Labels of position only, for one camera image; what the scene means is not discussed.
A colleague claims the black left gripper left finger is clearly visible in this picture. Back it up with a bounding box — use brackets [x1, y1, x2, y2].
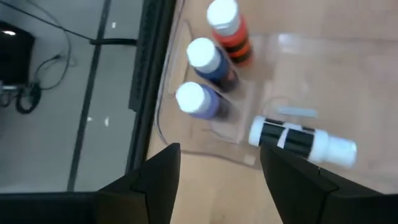
[0, 142, 182, 224]

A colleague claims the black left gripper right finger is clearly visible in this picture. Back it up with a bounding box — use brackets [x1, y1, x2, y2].
[260, 144, 398, 224]

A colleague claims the lavender paint bottle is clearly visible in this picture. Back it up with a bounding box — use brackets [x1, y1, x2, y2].
[175, 81, 233, 121]

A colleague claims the clear plastic bin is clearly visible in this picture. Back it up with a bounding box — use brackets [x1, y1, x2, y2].
[154, 17, 398, 194]

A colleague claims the violet blue paint bottle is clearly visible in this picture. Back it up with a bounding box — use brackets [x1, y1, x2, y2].
[185, 37, 241, 93]

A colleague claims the red paint bottle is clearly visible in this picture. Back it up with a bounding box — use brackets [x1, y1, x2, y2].
[206, 0, 255, 67]

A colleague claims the black box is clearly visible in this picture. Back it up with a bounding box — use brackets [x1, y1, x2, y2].
[0, 21, 35, 85]

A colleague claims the coiled black cable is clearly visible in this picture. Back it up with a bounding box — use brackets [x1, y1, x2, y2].
[14, 81, 43, 115]

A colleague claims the black rubber cable cover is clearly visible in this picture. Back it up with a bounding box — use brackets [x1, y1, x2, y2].
[89, 37, 138, 47]

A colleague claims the looped thin black cable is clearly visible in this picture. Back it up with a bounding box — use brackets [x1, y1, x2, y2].
[33, 29, 73, 91]

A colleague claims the long black cable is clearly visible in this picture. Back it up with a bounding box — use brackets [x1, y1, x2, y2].
[0, 0, 94, 41]

